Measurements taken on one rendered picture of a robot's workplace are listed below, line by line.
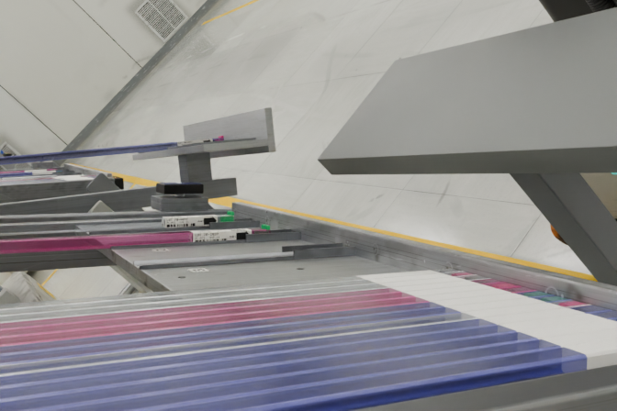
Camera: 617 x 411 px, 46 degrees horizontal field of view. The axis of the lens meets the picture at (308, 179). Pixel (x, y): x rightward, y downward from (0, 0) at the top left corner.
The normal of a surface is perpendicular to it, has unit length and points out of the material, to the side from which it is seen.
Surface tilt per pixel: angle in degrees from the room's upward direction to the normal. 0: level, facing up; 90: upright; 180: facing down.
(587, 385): 47
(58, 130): 90
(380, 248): 43
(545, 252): 0
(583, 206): 90
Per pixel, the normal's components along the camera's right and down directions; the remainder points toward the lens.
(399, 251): -0.90, 0.01
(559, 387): 0.01, -1.00
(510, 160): -0.59, 0.74
